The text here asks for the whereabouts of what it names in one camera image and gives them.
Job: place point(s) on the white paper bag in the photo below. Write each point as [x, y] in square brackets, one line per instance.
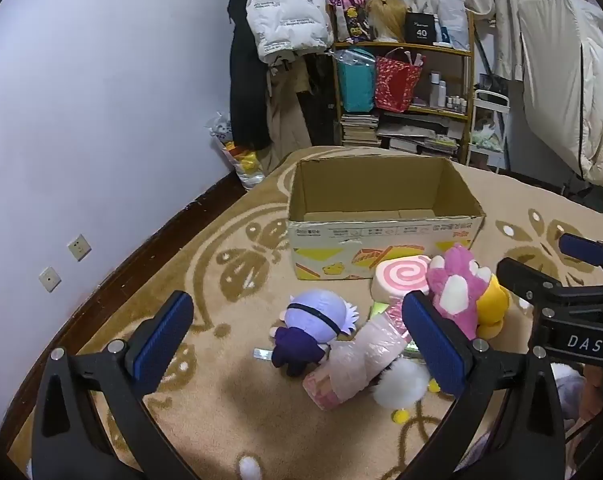
[454, 10]

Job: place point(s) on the white fluffy plush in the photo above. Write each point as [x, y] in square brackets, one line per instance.
[399, 385]

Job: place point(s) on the row of small bottles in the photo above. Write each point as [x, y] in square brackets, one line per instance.
[456, 103]

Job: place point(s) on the dark hanging garment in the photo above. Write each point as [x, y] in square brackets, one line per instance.
[319, 100]

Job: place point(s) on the stack of books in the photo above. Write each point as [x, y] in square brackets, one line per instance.
[359, 130]

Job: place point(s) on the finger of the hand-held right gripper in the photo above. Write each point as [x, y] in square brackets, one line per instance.
[531, 280]
[581, 249]

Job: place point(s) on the white trolley cart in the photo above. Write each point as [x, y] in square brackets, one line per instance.
[491, 97]

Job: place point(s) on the beige patterned rug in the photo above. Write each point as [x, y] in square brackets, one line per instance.
[231, 410]

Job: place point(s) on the yellow frame shelf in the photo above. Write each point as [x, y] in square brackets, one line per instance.
[406, 48]

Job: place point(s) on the white bottle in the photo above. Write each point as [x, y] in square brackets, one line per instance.
[435, 87]

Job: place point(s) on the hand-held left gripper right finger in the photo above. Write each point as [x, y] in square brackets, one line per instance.
[434, 345]

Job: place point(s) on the yellow plush toy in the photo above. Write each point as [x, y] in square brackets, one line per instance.
[494, 305]

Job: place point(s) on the teal bag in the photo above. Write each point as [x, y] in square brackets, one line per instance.
[356, 87]

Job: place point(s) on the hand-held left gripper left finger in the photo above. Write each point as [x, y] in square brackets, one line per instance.
[164, 342]

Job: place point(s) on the pile of magazines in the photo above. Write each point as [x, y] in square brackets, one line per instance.
[416, 135]

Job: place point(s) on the pink penguin plush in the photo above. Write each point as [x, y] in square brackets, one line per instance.
[454, 285]

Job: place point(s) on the red patterned bag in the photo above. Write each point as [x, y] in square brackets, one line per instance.
[396, 85]

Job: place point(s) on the white folded mattress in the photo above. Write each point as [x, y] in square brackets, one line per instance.
[556, 70]

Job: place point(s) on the black box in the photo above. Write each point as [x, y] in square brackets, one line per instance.
[421, 30]

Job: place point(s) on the printed cardboard box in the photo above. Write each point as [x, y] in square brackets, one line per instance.
[381, 240]

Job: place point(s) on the pink cylinder plush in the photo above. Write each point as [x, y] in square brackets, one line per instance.
[356, 360]

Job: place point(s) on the plastic bag of toys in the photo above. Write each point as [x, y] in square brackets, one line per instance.
[241, 165]

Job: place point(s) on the black hanging coat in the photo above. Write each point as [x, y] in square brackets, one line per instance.
[246, 100]

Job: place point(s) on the white puffer jacket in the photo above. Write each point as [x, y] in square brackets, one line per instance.
[286, 15]

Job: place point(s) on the pink swirl roll plush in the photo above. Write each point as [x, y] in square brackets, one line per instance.
[401, 275]

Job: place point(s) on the beige hanging coat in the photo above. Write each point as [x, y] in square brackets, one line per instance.
[286, 120]

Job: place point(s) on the blond wig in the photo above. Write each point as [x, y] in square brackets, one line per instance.
[386, 17]

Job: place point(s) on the black pink patterned packet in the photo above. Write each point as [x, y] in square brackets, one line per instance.
[351, 15]

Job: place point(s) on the white wall socket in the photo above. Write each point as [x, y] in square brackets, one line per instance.
[49, 278]
[78, 247]

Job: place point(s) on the purple doll plush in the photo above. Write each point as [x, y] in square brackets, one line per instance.
[311, 315]

